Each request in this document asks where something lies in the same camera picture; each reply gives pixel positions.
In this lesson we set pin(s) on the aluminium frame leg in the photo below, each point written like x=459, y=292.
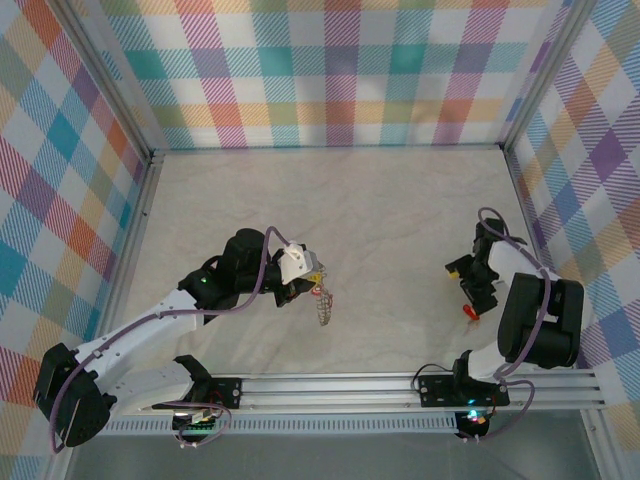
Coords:
x=597, y=445
x=60, y=465

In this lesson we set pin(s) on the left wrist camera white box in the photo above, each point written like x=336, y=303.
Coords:
x=295, y=265

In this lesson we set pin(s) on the large metal keyring with keys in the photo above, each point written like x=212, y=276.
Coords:
x=324, y=310

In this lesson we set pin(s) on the aluminium frame post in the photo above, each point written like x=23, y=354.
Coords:
x=547, y=75
x=107, y=80

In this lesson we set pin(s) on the right controller board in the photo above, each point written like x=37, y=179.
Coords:
x=475, y=422

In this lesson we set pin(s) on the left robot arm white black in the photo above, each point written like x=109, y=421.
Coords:
x=150, y=320

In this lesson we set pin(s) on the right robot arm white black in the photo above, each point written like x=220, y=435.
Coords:
x=525, y=320

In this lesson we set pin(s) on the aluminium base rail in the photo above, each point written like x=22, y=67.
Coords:
x=325, y=392

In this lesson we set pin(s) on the aluminium frame side rail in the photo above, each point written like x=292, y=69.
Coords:
x=145, y=200
x=525, y=210

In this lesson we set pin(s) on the controller board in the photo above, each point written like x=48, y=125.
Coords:
x=475, y=422
x=197, y=427

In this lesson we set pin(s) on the left controller board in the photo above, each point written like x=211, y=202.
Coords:
x=197, y=427

